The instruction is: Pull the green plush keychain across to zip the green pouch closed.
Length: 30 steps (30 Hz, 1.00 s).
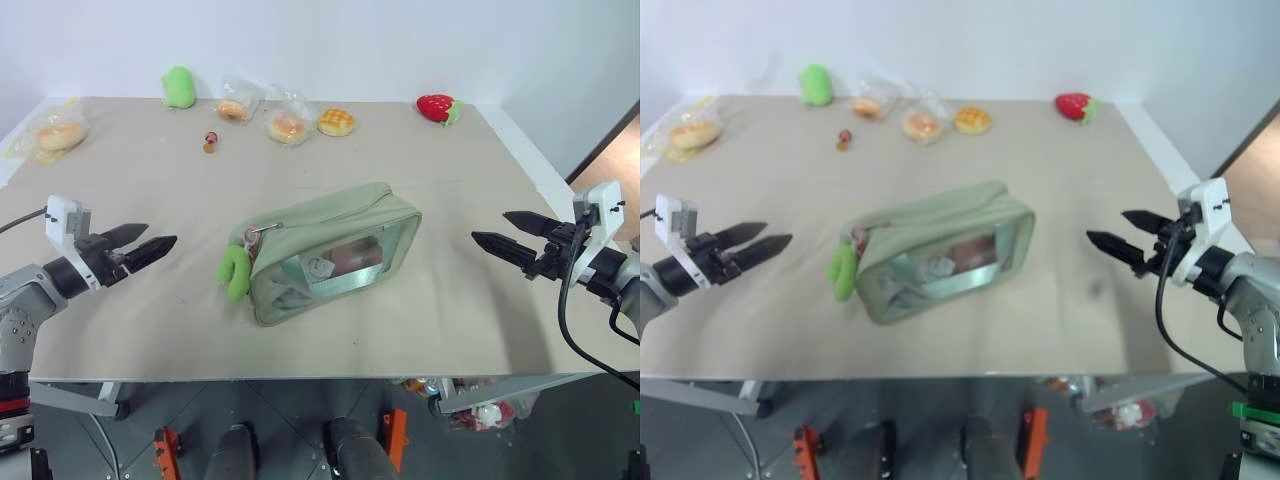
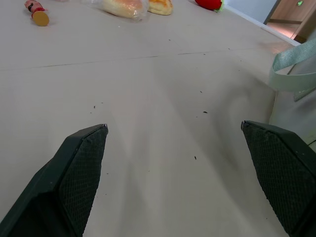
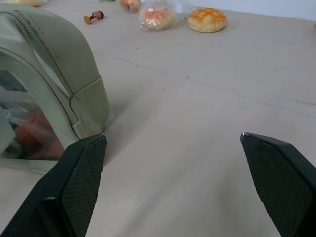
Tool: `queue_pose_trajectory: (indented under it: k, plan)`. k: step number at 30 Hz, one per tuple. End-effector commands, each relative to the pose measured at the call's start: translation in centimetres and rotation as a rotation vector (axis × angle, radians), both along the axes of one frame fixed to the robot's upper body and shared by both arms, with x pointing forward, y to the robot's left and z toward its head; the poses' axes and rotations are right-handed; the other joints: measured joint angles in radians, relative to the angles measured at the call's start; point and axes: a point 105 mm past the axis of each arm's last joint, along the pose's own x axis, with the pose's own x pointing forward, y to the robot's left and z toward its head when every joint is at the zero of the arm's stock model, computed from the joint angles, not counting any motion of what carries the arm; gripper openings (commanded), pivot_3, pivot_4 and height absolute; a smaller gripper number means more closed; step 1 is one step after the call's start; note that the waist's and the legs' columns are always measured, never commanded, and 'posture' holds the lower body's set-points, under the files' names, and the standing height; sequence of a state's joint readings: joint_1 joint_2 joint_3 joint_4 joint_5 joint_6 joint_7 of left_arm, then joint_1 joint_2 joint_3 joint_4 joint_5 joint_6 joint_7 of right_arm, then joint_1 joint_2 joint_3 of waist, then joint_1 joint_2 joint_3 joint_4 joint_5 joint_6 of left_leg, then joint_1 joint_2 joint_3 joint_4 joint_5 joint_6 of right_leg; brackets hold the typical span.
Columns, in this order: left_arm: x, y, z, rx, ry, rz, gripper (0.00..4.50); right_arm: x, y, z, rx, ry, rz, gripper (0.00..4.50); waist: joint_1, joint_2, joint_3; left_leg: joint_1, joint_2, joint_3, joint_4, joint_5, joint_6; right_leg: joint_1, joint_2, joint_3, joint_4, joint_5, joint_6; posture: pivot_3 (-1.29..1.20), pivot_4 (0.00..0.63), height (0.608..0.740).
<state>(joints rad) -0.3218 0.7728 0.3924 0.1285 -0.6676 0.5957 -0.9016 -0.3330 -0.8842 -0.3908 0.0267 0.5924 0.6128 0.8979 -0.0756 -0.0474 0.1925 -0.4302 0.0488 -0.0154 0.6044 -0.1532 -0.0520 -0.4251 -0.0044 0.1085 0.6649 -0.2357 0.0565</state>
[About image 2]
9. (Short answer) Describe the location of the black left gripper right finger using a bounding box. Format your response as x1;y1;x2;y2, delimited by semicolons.
240;120;316;237

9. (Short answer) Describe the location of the small figurine with yellow base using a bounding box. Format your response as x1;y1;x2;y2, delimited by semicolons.
24;0;50;27

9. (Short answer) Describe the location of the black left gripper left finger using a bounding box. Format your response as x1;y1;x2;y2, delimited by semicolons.
0;123;109;237

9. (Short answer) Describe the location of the white tote bag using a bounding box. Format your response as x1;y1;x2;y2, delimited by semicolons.
268;37;316;146

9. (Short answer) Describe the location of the golden bread roll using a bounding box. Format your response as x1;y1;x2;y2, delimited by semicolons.
147;0;174;16

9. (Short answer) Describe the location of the red plush toy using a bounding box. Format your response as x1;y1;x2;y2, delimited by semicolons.
194;0;226;13

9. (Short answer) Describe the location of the bread roll in clear bag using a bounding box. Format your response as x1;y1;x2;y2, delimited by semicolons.
83;0;150;23

